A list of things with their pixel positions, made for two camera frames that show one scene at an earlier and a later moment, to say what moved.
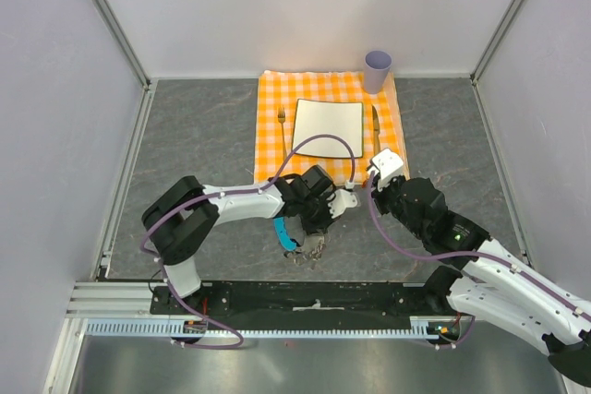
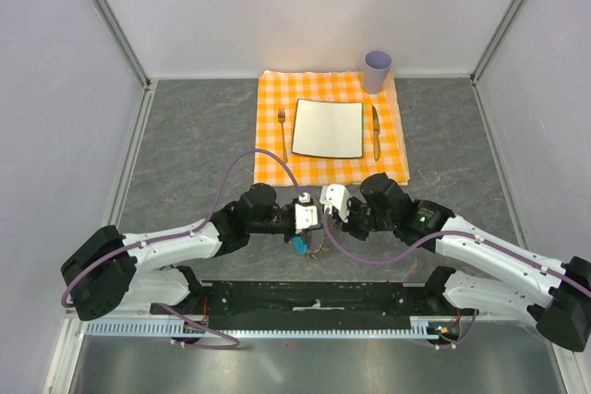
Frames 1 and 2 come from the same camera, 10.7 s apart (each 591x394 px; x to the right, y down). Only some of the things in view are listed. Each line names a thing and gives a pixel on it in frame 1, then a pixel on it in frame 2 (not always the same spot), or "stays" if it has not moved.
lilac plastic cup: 376,65 stays
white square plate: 343,120 stays
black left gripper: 313,228 -> 292,233
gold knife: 376,126 stays
